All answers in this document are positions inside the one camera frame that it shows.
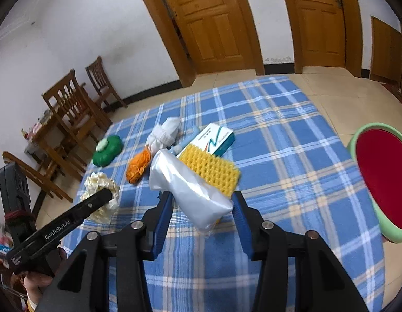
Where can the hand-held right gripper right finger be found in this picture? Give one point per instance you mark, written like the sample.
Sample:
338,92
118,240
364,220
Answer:
243,227

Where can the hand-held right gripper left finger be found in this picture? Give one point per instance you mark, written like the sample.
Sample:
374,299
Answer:
163,221

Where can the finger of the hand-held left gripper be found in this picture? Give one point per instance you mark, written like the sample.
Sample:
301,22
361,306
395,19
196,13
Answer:
95,203

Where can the white plastic bag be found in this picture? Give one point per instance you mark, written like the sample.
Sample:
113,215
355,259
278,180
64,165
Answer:
97,182

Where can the clear plastic bag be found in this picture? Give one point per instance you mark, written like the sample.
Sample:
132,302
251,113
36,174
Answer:
194,198

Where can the yellow foam net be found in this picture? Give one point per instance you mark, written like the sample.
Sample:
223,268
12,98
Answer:
214,169

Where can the white cloth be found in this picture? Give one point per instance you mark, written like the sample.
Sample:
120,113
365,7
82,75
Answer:
162,136

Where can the white box with teal print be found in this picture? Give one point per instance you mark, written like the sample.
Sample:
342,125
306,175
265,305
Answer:
217,138

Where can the red bin with green rim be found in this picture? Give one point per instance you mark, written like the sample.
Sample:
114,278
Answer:
382,175

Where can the person's left hand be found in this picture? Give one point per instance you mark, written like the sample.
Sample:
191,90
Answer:
37,284

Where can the colourful packets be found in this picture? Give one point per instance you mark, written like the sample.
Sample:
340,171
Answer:
1,240

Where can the green flower-shaped container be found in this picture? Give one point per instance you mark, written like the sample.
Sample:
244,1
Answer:
106,156

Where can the wooden dining chair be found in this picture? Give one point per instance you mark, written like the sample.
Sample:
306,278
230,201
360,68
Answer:
71,104
101,78
32,172

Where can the blue plaid tablecloth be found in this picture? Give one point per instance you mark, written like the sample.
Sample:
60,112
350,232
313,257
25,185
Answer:
285,169

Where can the wooden dining table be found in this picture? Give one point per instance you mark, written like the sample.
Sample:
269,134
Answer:
41,138

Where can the light blue tube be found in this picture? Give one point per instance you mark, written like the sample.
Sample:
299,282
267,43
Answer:
193,133

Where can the pink packet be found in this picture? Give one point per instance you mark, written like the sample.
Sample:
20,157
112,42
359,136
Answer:
33,129

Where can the wooden panel door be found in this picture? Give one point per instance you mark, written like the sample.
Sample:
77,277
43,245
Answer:
210,22
317,22

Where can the red door mat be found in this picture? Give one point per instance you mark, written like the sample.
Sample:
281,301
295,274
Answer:
397,92

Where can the small wooden cabinet door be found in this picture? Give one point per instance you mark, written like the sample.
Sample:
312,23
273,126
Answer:
386,52

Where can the wooden door frame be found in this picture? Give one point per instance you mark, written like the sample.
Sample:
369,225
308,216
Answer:
162,39
353,39

